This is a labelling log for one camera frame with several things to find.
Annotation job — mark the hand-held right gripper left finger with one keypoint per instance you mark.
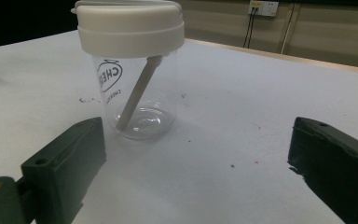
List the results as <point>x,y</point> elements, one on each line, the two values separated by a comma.
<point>65,161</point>

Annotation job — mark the white table sheet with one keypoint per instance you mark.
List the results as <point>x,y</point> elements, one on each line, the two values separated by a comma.
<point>230,124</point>

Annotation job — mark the white wall socket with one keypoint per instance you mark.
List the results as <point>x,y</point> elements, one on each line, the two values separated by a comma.
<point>265,8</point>

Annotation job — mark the beige straw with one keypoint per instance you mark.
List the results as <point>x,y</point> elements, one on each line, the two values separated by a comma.
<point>138,93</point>

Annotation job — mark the clear plastic cup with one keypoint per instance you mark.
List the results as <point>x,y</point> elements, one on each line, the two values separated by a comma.
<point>164,93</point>

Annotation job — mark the white cup lid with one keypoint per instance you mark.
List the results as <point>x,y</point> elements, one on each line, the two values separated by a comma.
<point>130,31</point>

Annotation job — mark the white wall conduit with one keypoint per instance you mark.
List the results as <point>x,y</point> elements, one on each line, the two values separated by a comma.
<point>287,31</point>

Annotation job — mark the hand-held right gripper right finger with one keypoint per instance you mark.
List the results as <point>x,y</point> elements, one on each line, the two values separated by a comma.
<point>338,161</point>

